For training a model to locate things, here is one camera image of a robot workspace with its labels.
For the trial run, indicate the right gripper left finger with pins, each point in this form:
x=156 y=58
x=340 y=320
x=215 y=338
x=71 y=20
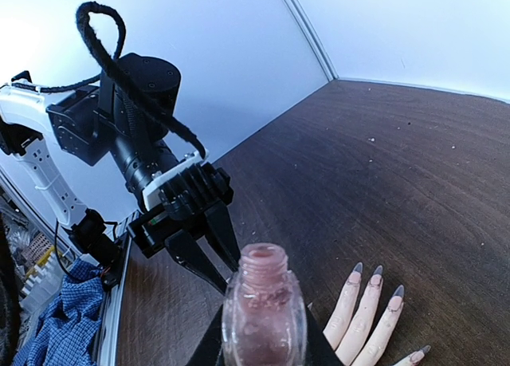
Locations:
x=209 y=350

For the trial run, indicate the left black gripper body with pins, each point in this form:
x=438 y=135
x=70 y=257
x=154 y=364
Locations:
x=150 y=230

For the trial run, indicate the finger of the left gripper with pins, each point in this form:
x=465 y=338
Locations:
x=185 y=251
x=221 y=236

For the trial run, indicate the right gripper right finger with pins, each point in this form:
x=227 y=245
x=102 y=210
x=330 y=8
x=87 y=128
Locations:
x=318 y=350

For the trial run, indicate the pink nail polish bottle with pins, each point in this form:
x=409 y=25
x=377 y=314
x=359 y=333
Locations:
x=263 y=313

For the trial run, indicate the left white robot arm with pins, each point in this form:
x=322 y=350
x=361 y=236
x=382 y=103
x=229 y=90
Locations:
x=88 y=121

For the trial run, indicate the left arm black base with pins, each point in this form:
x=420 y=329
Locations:
x=93 y=236

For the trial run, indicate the mannequin hand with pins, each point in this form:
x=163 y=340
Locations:
x=352 y=331

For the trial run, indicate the left aluminium frame post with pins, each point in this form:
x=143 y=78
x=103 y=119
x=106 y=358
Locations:
x=307 y=29

